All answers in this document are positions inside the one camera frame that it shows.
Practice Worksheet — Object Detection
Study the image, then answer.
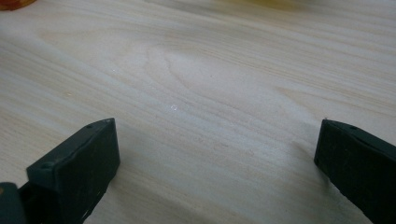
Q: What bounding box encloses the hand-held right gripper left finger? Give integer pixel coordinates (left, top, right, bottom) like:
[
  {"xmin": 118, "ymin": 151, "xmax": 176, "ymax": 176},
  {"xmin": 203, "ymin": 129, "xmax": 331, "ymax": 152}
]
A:
[{"xmin": 18, "ymin": 117, "xmax": 121, "ymax": 224}]

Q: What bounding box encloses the clear plastic cup brown liquid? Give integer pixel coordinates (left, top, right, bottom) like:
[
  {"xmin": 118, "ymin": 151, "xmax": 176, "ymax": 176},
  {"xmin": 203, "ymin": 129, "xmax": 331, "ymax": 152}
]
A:
[{"xmin": 0, "ymin": 0, "xmax": 37, "ymax": 12}]

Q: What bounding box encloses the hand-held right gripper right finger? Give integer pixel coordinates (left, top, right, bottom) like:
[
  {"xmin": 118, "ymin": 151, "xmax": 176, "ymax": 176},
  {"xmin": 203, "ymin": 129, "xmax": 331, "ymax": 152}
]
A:
[{"xmin": 313, "ymin": 118, "xmax": 396, "ymax": 224}]

